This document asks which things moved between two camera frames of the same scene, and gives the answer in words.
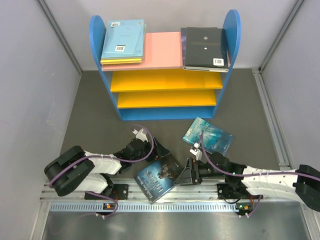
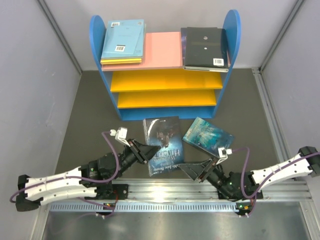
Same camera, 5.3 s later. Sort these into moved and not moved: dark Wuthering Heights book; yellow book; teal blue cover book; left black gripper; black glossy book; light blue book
Moved: left black gripper; dark Wuthering Heights book
Not moved: black glossy book; yellow book; light blue book; teal blue cover book
